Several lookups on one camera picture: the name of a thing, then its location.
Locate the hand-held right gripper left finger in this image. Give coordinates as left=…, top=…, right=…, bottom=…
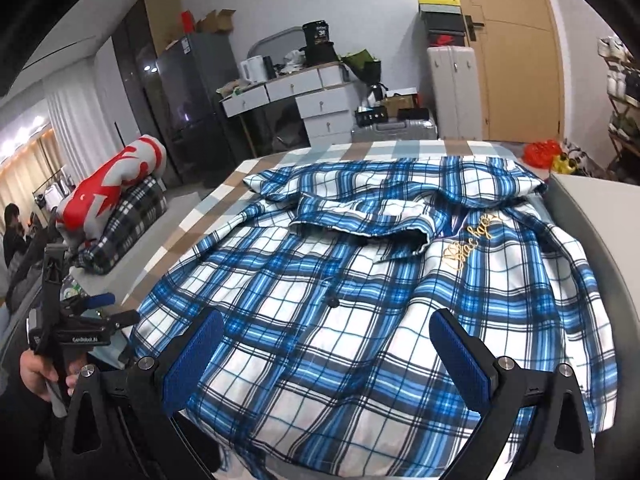
left=60, top=307, right=224, bottom=480

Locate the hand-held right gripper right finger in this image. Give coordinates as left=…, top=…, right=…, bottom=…
left=428, top=307, right=596, bottom=480

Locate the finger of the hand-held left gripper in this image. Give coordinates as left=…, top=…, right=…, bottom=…
left=102, top=310, right=142, bottom=331
left=75, top=293, right=117, bottom=311

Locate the blue plaid shirt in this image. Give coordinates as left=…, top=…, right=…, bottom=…
left=131, top=155, right=613, bottom=480

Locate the person's left hand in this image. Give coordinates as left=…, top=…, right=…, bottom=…
left=19, top=347, right=71, bottom=404

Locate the black and white plaid blanket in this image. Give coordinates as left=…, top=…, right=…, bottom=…
left=75, top=176, right=168, bottom=276

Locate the red and white pillow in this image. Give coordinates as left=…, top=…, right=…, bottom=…
left=54, top=135, right=167, bottom=251

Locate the checkered bed cover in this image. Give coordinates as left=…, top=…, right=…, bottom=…
left=67, top=139, right=548, bottom=321

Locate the white curtain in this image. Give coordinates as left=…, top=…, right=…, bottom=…
left=45, top=72, right=123, bottom=196

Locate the grey storage bench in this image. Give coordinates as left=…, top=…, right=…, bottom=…
left=545, top=172, right=640, bottom=480

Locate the dark grey fridge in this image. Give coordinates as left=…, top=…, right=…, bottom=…
left=155, top=32, right=251, bottom=181

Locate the orange bag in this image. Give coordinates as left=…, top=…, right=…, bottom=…
left=522, top=140, right=563, bottom=167

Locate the silver suitcase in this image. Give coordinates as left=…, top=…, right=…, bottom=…
left=350, top=119, right=438, bottom=143

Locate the dark glass wardrobe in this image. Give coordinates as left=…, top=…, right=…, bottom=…
left=111, top=7, right=181, bottom=186

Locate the wooden shoe rack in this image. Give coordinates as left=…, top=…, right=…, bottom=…
left=602, top=35, right=640, bottom=181

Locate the brown cardboard box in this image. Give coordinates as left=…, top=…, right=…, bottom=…
left=382, top=92, right=418, bottom=118

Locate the white upright suitcase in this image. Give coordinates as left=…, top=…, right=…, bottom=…
left=426, top=45, right=485, bottom=142

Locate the white electric kettle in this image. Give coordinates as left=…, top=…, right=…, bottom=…
left=240, top=57, right=266, bottom=86

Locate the large flat cardboard box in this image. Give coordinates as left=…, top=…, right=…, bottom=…
left=144, top=0, right=183, bottom=58

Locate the white desk with drawers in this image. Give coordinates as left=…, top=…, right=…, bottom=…
left=220, top=66, right=358, bottom=158

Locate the open cardboard box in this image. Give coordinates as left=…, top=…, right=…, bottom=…
left=196, top=8, right=237, bottom=35

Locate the tan wooden door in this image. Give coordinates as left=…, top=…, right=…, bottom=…
left=436, top=0, right=566, bottom=142

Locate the grey framed mirror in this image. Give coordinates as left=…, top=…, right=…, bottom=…
left=247, top=29, right=306, bottom=83

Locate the green wrapped bouquet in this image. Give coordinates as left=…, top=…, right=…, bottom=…
left=341, top=50, right=384, bottom=101

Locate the black shoe box red logo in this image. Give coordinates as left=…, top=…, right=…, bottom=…
left=425, top=32, right=468, bottom=50

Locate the black printed box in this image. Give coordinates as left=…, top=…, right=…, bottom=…
left=301, top=20, right=330, bottom=47

